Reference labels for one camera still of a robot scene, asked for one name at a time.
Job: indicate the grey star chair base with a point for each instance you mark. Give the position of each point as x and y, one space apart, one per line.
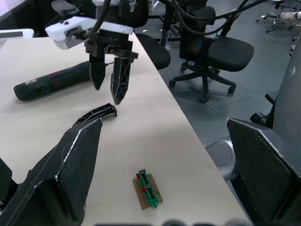
278 22

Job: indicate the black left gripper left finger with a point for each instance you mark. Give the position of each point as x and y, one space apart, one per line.
58 169

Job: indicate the small wooden base block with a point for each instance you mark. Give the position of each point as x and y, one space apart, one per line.
141 195

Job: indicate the black office chair with castors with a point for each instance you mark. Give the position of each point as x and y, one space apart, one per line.
218 51

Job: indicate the silver rounded robot joint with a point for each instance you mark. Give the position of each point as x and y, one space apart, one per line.
219 157

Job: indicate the black chair headrest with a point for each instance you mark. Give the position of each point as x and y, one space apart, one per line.
64 7

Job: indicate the white flat device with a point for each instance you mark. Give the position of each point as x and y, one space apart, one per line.
14 34

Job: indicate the black office chair wide seat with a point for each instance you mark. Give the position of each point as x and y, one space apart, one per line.
155 51

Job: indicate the silver robot torso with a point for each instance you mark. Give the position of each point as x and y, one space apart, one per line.
288 94

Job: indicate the loose black finger piece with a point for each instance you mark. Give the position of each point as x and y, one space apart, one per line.
98 113

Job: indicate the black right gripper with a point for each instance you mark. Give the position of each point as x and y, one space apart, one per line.
110 41

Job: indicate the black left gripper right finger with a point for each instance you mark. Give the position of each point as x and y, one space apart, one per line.
263 160

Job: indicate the dark green electric screwdriver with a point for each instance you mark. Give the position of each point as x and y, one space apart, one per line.
56 81

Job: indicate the green slotted gripper body part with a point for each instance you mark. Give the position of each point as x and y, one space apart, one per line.
147 188

